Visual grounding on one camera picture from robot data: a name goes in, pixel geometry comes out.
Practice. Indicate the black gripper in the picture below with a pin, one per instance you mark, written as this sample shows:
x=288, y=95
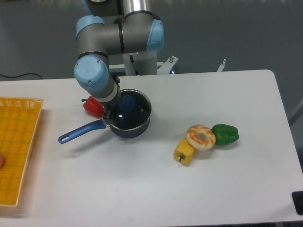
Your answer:
x=111, y=101

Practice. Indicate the glass lid blue knob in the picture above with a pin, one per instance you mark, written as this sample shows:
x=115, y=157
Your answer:
x=132, y=111

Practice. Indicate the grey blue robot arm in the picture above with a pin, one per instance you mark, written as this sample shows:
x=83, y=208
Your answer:
x=112, y=27

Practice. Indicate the red toy bell pepper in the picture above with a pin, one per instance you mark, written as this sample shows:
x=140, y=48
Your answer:
x=93, y=107

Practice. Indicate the yellow toy bell pepper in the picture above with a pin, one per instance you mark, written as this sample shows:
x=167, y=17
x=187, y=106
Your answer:
x=184, y=152

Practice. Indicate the yellow woven basket tray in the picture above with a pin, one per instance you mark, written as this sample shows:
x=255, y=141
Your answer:
x=19, y=119

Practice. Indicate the green toy bell pepper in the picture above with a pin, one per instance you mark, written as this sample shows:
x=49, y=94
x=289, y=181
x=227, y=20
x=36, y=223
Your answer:
x=225, y=134

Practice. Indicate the black clamp table corner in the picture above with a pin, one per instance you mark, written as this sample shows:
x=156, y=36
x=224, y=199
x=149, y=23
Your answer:
x=298, y=201

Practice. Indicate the blue saucepan with handle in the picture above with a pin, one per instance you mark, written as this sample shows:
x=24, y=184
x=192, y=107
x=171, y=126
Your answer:
x=101, y=124

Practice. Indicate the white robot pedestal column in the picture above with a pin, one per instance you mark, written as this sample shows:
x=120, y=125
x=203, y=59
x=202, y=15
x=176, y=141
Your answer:
x=140, y=63

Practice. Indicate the white metal base frame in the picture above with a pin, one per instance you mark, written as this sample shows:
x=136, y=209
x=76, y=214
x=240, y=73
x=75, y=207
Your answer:
x=167, y=67

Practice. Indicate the grilled pineapple ring toy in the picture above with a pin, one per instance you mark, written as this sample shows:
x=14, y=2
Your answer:
x=200, y=137

